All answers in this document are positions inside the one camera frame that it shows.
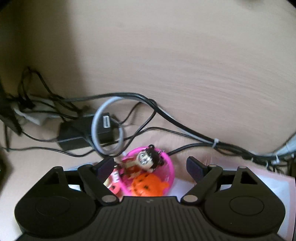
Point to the white power strip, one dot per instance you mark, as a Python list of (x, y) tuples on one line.
[(43, 110)]

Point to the red camera toy keychain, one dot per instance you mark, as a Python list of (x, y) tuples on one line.
[(113, 182)]

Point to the black-haired doll keychain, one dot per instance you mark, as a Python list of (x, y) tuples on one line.
[(144, 159)]

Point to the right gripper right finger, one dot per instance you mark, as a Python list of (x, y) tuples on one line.
[(206, 178)]

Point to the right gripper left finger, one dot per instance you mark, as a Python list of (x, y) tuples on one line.
[(93, 178)]

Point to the orange toy figure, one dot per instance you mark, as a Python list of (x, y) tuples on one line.
[(148, 185)]

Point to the pink toy net scoop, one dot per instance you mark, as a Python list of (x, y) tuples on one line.
[(167, 175)]

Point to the black power adapter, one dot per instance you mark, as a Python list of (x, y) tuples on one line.
[(75, 134)]

